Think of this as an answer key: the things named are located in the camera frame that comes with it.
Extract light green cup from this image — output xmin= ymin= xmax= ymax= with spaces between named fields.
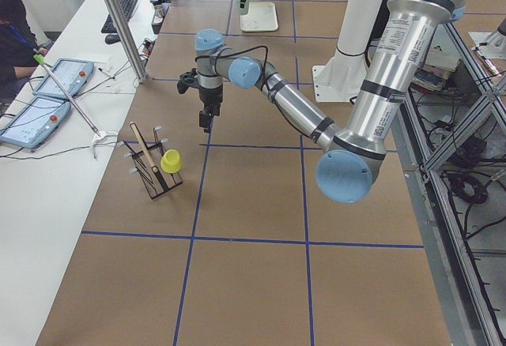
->
xmin=237 ymin=0 xmax=249 ymax=16

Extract cream bear tray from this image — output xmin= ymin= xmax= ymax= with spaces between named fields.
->
xmin=240 ymin=2 xmax=279 ymax=32

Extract yellow cup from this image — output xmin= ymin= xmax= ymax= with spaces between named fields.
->
xmin=160 ymin=149 xmax=182 ymax=174

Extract metal cup on desk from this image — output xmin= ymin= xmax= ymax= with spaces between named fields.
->
xmin=153 ymin=4 xmax=164 ymax=18

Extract black marker pen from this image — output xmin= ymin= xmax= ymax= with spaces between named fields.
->
xmin=98 ymin=67 xmax=112 ymax=77

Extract black keyboard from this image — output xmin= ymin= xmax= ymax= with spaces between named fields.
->
xmin=100 ymin=0 xmax=140 ymax=34

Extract black computer mouse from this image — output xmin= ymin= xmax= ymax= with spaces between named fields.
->
xmin=104 ymin=33 xmax=121 ymax=45

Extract upper teach pendant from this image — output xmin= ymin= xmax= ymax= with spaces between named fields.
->
xmin=33 ymin=58 xmax=94 ymax=100

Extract teach pendant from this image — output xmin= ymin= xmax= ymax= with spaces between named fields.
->
xmin=33 ymin=58 xmax=94 ymax=100
xmin=1 ymin=96 xmax=71 ymax=149

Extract lower teach pendant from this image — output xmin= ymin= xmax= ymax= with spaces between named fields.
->
xmin=1 ymin=96 xmax=71 ymax=149

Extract seated person in black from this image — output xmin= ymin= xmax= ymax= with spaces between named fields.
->
xmin=1 ymin=0 xmax=48 ymax=100

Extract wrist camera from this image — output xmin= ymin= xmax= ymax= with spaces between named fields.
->
xmin=176 ymin=68 xmax=199 ymax=94

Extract camera cable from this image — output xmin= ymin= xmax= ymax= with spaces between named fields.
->
xmin=194 ymin=45 xmax=270 ymax=98

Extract black wire cup rack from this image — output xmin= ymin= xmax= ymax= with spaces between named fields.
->
xmin=119 ymin=122 xmax=183 ymax=200

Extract wooden rack handle rod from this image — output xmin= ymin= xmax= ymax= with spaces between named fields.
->
xmin=129 ymin=122 xmax=159 ymax=173

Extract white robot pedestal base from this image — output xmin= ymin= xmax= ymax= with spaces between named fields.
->
xmin=312 ymin=0 xmax=390 ymax=103

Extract aluminium frame post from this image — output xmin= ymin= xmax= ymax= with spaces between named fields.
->
xmin=104 ymin=0 xmax=148 ymax=84

